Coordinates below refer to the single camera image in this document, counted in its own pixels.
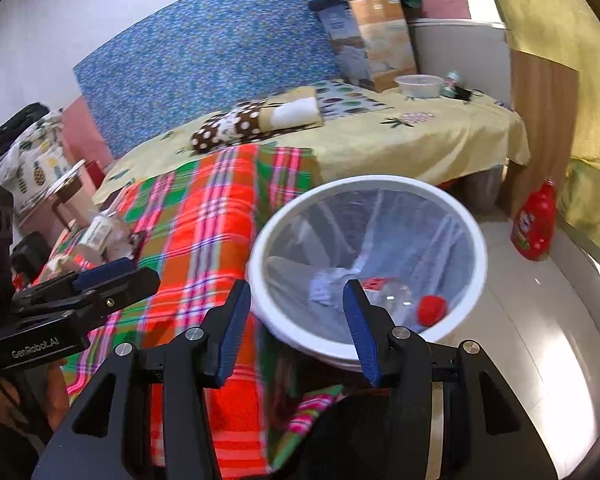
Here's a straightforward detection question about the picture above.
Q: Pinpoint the white plastic bowl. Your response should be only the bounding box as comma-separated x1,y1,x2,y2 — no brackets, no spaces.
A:
394,75,443,99

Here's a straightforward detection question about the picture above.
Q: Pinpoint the red detergent bottle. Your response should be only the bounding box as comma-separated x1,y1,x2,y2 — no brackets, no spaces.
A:
510,178,556,261

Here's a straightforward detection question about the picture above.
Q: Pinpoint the black backpack on floor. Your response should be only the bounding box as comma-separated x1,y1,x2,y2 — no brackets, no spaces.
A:
10,231,52,283

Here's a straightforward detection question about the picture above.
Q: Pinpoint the brown polka dot pillow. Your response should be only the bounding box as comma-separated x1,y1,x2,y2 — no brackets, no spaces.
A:
189,86,324,154

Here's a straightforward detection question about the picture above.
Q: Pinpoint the clear bottle red cap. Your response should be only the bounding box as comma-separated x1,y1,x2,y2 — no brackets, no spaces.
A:
361,278,450,333

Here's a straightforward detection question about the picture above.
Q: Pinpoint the black bag on top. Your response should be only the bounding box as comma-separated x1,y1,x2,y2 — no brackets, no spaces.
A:
0,102,50,157

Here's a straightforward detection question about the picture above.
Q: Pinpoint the small green jar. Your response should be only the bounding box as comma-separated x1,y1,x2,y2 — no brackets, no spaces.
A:
440,70,463,99

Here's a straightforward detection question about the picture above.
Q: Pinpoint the bedding package box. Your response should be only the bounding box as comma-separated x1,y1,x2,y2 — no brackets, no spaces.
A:
308,0,422,92

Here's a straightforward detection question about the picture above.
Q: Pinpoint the white foam net sleeve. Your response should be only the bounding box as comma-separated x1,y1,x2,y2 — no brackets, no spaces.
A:
309,268,358,311

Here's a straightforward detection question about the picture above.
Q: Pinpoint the yellow pineapple bed sheet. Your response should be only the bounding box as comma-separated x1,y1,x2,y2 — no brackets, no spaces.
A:
92,78,531,206

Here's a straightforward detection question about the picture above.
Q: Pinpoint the person's left hand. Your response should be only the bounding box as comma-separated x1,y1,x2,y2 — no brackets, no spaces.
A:
0,359,69,440

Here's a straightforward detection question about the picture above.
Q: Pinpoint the white round trash bin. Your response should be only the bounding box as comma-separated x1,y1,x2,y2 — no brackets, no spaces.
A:
247,174,488,370

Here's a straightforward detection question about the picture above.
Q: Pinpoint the yellow green curtain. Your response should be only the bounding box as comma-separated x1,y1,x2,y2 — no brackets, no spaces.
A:
494,0,600,251

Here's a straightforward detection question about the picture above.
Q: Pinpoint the beige brown travel mug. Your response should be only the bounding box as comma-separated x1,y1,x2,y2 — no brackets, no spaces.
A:
44,159,98,229

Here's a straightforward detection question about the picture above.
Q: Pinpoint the translucent trash bag liner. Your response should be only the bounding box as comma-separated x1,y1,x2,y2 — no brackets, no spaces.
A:
264,190,475,344

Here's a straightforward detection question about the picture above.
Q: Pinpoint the pineapple print storage bag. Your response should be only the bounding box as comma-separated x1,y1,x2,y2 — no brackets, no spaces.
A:
0,110,72,216

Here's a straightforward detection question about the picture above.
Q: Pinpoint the wooden board panel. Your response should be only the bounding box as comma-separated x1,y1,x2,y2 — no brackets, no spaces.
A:
498,50,579,218

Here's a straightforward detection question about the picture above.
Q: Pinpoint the blue floral headboard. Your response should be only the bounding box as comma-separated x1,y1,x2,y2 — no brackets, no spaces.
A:
73,0,339,158

